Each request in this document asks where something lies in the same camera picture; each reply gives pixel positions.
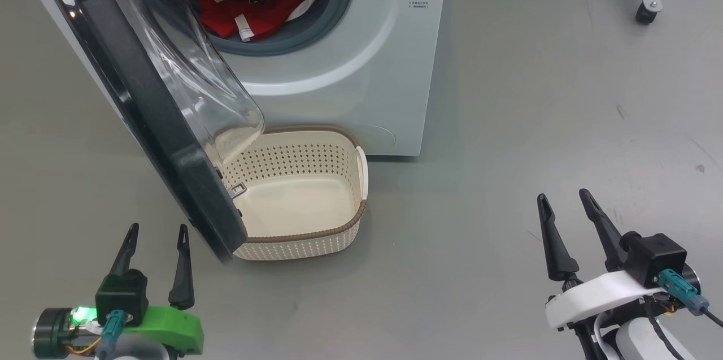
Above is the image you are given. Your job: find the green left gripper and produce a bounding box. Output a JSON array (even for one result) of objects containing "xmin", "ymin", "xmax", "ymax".
[{"xmin": 33, "ymin": 223, "xmax": 204, "ymax": 358}]

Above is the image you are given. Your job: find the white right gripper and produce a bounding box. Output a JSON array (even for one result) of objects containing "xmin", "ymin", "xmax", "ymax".
[{"xmin": 537, "ymin": 189, "xmax": 668, "ymax": 330}]

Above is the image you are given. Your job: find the washing machine door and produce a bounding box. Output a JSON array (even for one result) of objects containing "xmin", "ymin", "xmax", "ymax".
[{"xmin": 31, "ymin": 0, "xmax": 266, "ymax": 263}]

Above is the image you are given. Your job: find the cream perforated laundry basket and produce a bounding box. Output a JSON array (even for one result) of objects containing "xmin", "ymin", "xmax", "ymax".
[{"xmin": 217, "ymin": 124, "xmax": 369, "ymax": 262}]

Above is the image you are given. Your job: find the white front-load washing machine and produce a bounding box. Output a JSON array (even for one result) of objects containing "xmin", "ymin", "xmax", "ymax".
[{"xmin": 11, "ymin": 0, "xmax": 451, "ymax": 157}]

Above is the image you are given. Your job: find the teal plug right camera cable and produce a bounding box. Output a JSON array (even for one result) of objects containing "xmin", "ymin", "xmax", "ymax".
[{"xmin": 655, "ymin": 270, "xmax": 723, "ymax": 328}]

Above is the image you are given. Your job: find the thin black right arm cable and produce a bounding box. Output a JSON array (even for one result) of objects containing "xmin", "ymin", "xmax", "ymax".
[{"xmin": 644, "ymin": 299, "xmax": 681, "ymax": 360}]

